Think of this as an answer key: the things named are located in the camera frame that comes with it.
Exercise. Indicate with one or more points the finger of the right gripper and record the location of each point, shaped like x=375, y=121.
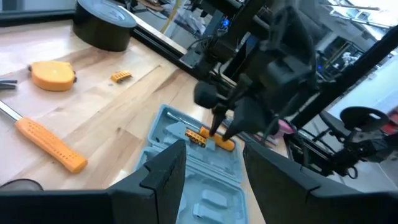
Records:
x=248, y=118
x=217, y=121

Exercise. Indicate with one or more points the small tan block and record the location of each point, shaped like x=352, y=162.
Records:
x=196, y=137

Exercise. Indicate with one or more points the black box on table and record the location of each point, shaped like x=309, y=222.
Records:
x=102, y=31

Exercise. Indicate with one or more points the grey plastic tool case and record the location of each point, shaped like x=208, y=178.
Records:
x=205, y=174

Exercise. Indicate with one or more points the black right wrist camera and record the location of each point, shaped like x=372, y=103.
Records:
x=205, y=95

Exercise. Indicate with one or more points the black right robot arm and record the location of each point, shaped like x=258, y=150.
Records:
x=217, y=46

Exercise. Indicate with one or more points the small yellow bit holder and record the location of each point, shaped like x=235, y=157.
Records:
x=121, y=76

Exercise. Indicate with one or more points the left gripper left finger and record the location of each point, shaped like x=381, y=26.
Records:
x=164, y=186

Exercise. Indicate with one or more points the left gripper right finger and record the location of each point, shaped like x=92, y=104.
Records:
x=276, y=186

